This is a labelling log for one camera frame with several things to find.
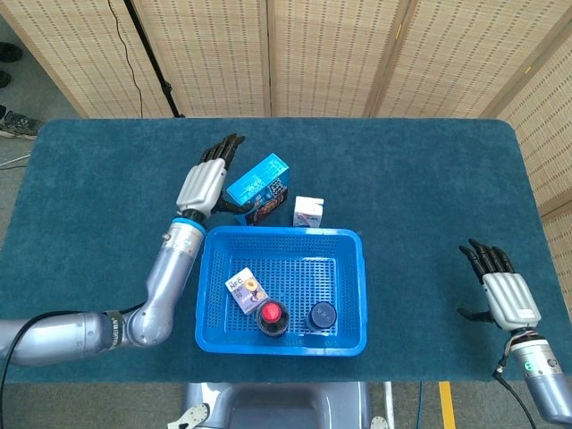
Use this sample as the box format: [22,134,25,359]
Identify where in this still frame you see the cola bottle red cap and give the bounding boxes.
[255,301,290,337]

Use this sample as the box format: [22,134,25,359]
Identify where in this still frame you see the thin black hanging cable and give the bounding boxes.
[106,0,145,120]

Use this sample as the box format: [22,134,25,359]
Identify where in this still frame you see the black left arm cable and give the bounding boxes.
[0,303,147,429]

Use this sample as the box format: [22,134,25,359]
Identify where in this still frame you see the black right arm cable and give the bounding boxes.
[492,341,537,429]

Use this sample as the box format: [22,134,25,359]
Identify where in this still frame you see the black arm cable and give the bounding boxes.
[492,341,537,429]
[0,303,147,429]

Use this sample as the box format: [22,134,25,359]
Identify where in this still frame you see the white floor cable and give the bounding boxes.
[0,153,31,170]

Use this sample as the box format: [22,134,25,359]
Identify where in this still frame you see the teal table mat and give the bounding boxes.
[0,117,572,385]

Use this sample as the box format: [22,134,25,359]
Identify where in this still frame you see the bamboo folding screen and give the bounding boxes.
[0,0,572,287]

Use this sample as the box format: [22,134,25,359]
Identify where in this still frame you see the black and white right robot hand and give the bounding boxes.
[456,239,541,332]

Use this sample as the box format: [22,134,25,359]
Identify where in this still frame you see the white bottle blue cap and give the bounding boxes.
[306,302,339,334]

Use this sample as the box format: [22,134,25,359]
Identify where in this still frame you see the small purple carton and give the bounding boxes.
[223,266,265,315]

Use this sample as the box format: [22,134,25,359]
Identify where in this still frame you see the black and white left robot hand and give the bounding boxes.
[176,133,254,220]

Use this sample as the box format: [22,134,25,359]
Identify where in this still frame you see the grey sneaker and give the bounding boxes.
[0,109,39,140]

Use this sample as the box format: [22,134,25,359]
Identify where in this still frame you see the blue plastic perforated basket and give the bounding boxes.
[194,224,368,357]

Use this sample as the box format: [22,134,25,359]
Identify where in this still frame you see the small white carton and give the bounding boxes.
[292,195,325,228]

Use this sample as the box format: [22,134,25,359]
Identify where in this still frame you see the blue cookie box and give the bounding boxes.
[226,153,290,226]

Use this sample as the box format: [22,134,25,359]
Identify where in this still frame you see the black tripod pole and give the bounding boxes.
[122,0,187,120]

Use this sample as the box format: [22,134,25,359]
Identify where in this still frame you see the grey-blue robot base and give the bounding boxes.
[167,382,390,429]

